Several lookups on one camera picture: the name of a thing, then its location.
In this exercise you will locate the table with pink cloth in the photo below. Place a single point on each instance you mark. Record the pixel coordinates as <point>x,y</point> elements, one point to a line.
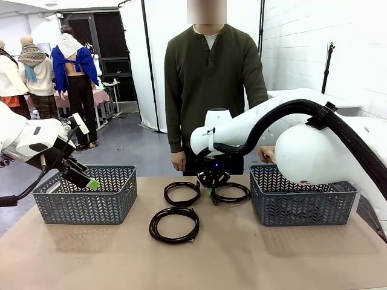
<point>99,96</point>

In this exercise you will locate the person's right hand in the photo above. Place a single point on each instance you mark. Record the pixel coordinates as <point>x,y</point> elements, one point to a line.
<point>178,161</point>

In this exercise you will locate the grey plastic lattice basket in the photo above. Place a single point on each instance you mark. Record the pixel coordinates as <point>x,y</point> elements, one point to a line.
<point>302,211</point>
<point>84,208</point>

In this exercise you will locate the mannequin with knit hat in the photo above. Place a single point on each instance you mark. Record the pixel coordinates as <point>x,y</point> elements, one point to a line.
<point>37,72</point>

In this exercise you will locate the person's left hand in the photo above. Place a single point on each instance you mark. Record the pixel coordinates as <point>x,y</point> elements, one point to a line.
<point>267,154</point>

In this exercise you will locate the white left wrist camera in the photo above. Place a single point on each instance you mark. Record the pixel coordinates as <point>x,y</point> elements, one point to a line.
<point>81,124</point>

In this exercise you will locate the mannequin with blue garment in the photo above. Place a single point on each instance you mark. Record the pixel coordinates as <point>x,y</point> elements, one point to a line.
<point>74,66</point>

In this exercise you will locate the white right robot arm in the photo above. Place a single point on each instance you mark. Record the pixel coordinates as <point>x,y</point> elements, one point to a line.
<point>242,127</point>

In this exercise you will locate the mannequin in cream coat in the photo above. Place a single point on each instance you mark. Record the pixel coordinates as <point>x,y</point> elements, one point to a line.
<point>7,78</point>

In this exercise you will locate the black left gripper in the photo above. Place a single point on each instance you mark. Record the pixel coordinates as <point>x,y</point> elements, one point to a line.
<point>65,154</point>

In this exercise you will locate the black mesh door panel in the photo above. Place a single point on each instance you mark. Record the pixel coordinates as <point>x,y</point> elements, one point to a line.
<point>112,45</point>

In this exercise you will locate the white partition screen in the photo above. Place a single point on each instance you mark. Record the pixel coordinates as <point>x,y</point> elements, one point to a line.
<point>136,75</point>

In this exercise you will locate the person in green sweater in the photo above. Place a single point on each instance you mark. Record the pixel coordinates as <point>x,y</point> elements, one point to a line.
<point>211,90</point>

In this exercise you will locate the person's right forearm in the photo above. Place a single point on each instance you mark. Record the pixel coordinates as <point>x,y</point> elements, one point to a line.
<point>175,136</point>

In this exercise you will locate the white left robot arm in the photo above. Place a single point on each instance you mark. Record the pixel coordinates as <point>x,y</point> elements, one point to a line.
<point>18,133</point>

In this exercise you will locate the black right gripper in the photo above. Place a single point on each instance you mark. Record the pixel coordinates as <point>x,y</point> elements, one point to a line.
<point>215,166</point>

